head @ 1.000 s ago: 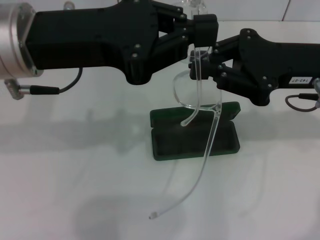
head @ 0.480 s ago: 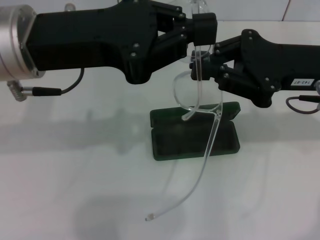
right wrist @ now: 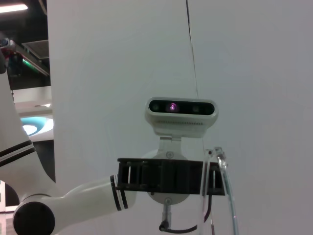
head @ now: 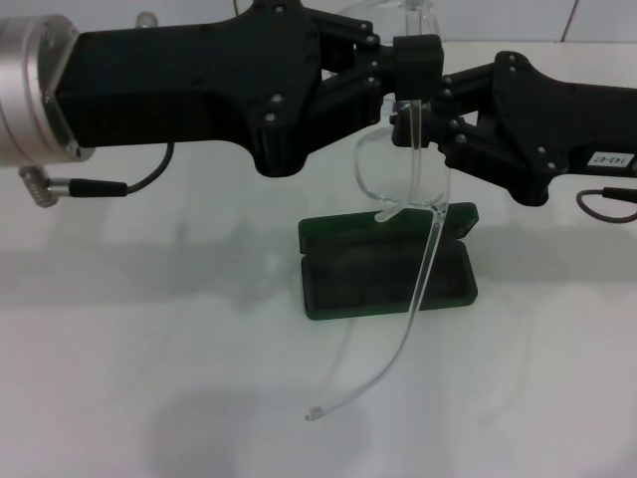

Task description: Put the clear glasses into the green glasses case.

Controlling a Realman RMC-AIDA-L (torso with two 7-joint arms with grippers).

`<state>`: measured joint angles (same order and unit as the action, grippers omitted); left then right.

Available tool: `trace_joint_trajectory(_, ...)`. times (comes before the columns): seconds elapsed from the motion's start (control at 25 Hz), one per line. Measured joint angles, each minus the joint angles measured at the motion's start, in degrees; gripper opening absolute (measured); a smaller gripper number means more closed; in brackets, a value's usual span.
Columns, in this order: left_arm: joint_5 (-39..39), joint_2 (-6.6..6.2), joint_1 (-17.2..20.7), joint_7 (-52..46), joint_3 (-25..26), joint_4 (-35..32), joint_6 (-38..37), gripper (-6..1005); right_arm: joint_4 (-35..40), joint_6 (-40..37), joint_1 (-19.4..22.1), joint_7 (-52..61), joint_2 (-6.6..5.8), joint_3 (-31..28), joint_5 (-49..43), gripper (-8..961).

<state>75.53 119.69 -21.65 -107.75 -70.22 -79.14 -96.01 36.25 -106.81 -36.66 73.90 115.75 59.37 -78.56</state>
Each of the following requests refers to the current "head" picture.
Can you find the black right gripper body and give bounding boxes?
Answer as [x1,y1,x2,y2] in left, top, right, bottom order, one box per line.
[477,50,637,206]

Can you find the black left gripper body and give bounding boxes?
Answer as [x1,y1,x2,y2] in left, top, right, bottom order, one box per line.
[54,0,327,179]

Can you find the green glasses case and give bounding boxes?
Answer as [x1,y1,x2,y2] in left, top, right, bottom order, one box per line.
[297,201,480,323]

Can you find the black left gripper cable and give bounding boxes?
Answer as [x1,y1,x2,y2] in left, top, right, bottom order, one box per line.
[17,141,175,206]

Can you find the dark right gripper cable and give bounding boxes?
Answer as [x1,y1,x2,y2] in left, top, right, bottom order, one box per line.
[575,186,637,223]

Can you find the white number label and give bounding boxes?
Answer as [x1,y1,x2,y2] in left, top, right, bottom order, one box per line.
[586,152,633,169]

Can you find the clear plastic glasses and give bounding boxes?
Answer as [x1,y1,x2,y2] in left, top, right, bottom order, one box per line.
[304,0,452,422]

